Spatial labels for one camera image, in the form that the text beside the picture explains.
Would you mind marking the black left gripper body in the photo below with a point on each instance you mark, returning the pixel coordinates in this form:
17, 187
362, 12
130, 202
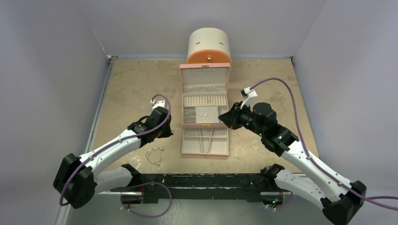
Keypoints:
164, 131

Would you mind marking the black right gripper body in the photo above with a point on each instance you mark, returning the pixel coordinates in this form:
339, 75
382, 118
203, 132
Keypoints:
235, 115

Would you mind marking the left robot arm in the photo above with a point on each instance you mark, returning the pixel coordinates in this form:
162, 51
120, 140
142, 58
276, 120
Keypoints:
80, 178

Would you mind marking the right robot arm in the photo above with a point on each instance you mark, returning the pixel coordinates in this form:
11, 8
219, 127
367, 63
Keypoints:
322, 186

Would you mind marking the pink jewelry box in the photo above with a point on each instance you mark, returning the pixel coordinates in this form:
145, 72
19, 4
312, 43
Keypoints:
204, 87

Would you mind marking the silver pearl bangle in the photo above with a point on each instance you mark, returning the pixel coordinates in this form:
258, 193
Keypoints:
154, 156

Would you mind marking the pink box pull-out drawer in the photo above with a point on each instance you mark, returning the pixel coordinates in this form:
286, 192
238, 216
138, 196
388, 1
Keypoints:
205, 141

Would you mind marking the round beige orange box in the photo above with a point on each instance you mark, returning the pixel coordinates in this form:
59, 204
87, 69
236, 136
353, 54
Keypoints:
208, 45

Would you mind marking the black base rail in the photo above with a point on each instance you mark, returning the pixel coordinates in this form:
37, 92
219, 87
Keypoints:
251, 187

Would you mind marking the aluminium frame rail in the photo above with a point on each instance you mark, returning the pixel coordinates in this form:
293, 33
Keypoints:
64, 210

